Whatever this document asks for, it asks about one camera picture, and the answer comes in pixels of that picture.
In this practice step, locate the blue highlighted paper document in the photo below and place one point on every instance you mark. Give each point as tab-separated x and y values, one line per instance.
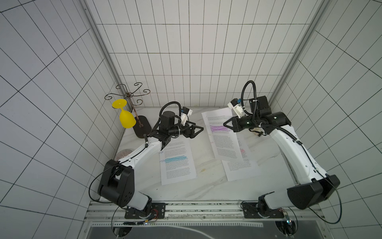
177	162

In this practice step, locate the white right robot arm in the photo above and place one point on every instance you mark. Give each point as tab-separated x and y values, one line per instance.
312	183

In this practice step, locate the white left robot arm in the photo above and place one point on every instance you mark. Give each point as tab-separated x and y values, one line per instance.
117	183

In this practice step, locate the purple highlighted paper document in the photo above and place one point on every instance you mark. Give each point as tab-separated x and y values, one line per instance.
223	140

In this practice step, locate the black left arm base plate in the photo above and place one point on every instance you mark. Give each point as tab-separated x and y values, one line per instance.
151	211

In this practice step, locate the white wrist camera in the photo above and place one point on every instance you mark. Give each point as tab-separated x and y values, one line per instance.
185	113
235	105

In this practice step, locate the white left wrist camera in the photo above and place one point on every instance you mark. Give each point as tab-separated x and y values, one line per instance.
185	113

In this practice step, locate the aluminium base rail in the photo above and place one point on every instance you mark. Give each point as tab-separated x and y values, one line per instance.
193	213

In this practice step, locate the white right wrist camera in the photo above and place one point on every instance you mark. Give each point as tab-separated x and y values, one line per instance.
235	105

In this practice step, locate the yellow plastic wine glass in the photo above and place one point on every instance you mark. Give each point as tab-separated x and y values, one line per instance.
126	118

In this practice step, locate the pink glass bowl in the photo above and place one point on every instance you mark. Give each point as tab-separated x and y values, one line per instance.
123	153

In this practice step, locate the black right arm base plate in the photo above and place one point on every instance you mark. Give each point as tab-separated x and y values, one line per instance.
254	210

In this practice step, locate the pink highlighted paper document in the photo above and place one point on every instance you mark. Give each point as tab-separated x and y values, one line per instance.
249	168

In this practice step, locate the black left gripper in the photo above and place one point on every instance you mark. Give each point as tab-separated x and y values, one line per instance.
192	134

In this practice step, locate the copper wire glass holder stand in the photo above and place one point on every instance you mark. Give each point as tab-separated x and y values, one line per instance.
142	126

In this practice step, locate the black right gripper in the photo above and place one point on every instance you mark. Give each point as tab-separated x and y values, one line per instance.
237	122

